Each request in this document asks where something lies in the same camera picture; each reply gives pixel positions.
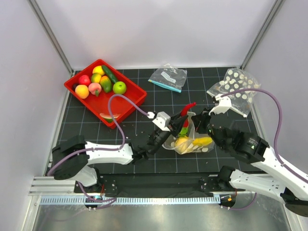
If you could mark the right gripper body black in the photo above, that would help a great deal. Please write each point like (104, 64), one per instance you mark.
(203, 125)

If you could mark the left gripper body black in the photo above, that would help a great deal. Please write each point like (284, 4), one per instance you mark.
(159, 140)

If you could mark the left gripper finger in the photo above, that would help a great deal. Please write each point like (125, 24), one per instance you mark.
(177, 120)
(175, 130)

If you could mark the small striped watermelon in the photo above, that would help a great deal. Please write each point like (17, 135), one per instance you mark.
(184, 131)

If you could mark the red chili pepper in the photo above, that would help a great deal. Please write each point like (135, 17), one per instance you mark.
(185, 111)

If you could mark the yellow banana bunch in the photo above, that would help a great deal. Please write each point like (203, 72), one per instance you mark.
(202, 144)

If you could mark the polka dot zip bag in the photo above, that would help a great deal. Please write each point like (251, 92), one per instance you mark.
(169, 144)
(240, 84)

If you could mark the green apple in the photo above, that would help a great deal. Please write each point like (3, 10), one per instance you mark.
(119, 87)

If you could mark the yellow orange round fruit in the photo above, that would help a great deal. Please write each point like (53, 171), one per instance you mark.
(181, 144)

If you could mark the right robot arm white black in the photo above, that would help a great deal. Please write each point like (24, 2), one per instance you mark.
(289, 185)

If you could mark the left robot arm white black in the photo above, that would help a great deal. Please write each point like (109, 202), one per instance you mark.
(71, 160)

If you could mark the blue zipper clear bag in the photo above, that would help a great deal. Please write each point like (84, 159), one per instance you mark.
(169, 77)

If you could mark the watermelon slice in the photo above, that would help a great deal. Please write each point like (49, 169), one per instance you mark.
(109, 118)

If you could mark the red plastic tray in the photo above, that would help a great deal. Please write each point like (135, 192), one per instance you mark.
(99, 104)

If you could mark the green red mango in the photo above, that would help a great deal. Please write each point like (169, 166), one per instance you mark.
(105, 84)

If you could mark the green cucumber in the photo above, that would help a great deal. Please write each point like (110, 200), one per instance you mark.
(110, 74)

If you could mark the pink peach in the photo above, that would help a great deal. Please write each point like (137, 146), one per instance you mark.
(95, 89)

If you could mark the black grid mat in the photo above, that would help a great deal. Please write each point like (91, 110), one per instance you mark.
(78, 120)

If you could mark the orange peach fruit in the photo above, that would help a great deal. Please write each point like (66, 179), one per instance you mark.
(82, 91)

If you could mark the yellow red mango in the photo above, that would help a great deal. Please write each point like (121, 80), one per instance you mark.
(99, 70)

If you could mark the red apple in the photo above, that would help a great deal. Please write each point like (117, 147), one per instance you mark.
(84, 80)

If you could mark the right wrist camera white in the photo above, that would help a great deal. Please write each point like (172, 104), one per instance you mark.
(222, 105)

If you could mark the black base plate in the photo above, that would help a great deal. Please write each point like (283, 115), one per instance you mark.
(161, 185)

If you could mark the slotted cable duct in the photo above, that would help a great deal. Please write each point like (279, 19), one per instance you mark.
(83, 200)

